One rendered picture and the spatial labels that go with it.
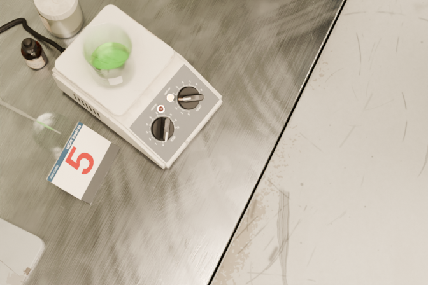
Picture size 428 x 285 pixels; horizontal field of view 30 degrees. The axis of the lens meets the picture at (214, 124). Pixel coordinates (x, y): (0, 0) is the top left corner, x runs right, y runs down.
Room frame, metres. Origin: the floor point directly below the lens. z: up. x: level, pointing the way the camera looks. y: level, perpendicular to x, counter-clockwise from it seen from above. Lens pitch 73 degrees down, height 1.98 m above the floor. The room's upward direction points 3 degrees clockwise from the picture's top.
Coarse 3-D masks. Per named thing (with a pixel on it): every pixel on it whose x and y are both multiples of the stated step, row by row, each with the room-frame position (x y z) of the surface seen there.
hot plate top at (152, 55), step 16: (96, 16) 0.45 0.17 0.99; (112, 16) 0.45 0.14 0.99; (128, 16) 0.45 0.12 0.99; (144, 32) 0.43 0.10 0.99; (80, 48) 0.40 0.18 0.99; (144, 48) 0.41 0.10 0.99; (160, 48) 0.41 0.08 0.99; (64, 64) 0.38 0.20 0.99; (80, 64) 0.38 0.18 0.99; (144, 64) 0.38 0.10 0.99; (160, 64) 0.39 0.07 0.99; (80, 80) 0.36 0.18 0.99; (144, 80) 0.36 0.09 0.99; (96, 96) 0.34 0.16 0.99; (112, 96) 0.34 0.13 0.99; (128, 96) 0.34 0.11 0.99; (112, 112) 0.32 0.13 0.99
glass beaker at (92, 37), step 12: (96, 24) 0.40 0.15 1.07; (108, 24) 0.41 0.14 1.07; (84, 36) 0.39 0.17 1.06; (96, 36) 0.40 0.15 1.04; (108, 36) 0.40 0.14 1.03; (120, 36) 0.40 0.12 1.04; (84, 48) 0.37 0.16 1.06; (132, 48) 0.37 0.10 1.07; (132, 60) 0.37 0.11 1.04; (96, 72) 0.35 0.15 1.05; (108, 72) 0.35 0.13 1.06; (120, 72) 0.35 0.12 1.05; (132, 72) 0.36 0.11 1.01; (108, 84) 0.35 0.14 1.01; (120, 84) 0.35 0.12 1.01
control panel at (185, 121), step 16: (176, 80) 0.37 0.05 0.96; (192, 80) 0.38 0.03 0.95; (160, 96) 0.35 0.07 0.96; (176, 96) 0.35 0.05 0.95; (208, 96) 0.36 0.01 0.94; (144, 112) 0.33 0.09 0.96; (160, 112) 0.33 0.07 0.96; (176, 112) 0.33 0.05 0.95; (192, 112) 0.34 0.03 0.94; (208, 112) 0.34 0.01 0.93; (144, 128) 0.31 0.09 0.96; (176, 128) 0.31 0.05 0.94; (192, 128) 0.32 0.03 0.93; (160, 144) 0.29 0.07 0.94; (176, 144) 0.29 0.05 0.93
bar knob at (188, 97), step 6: (180, 90) 0.36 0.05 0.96; (186, 90) 0.36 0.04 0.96; (192, 90) 0.36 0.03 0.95; (180, 96) 0.35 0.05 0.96; (186, 96) 0.35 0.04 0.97; (192, 96) 0.35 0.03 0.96; (198, 96) 0.35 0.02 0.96; (180, 102) 0.35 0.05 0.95; (186, 102) 0.35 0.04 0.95; (192, 102) 0.35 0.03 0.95; (198, 102) 0.35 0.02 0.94; (186, 108) 0.34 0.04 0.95; (192, 108) 0.34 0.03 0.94
